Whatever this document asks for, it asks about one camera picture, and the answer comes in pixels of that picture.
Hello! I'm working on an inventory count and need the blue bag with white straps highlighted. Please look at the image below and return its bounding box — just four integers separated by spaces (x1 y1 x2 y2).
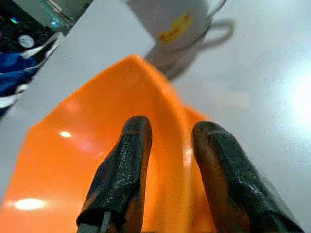
0 31 63 110

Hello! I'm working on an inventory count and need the white mug with yellow print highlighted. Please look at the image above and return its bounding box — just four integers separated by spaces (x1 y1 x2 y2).
126 0 229 53

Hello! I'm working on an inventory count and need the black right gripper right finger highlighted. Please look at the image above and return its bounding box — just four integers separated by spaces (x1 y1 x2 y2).
191 121 306 233

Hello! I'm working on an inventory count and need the orange plastic plate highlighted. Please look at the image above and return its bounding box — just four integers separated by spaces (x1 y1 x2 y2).
0 54 219 233

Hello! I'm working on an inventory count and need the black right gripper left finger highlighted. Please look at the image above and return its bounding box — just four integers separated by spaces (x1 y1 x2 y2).
76 116 153 233

